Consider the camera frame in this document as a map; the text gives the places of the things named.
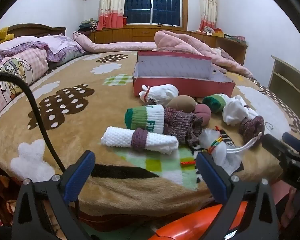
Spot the red cardboard shoe box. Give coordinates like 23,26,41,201
132,51,236,98

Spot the wooden headboard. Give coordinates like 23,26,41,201
7,23,67,38

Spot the black cable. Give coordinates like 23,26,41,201
0,72,66,177

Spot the person's right hand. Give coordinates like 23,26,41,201
280,187,298,228

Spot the cream and red curtain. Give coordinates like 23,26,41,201
199,0,218,32
97,0,126,30

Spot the white cloth with colourful cord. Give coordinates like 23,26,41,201
199,126,263,176

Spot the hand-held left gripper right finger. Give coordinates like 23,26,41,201
196,152,279,240

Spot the white cotton glove red trim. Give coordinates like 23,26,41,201
139,84,179,105
222,95,259,127

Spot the pink checked cartoon pillow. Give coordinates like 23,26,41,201
0,36,50,120

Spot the maroon knit sock ball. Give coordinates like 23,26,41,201
239,115,265,147

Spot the purple knit sock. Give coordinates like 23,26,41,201
163,107,203,146

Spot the white towel purple band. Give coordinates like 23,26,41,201
101,126,179,155

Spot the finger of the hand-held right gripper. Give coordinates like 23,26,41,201
261,134,300,164
282,132,300,155

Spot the dark window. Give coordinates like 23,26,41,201
124,0,184,27

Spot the tan sock ball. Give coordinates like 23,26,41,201
166,95,198,114

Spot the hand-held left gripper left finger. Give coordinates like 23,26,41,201
12,151,96,240

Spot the pale wooden shelf unit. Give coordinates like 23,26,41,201
267,55,300,110

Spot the colourful clutter pile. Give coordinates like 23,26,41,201
202,26,246,42

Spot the mauve sock ball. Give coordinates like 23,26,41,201
194,103,212,127

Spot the dark pile of clothes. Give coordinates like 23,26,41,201
78,18,98,32

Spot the green white striped sock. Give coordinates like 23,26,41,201
202,94,232,114
125,104,165,135

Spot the pink quilted blanket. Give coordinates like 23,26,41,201
89,24,248,67

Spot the orange plastic object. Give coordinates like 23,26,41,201
150,201,249,240

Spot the pink rolled quilt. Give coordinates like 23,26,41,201
73,31,157,53

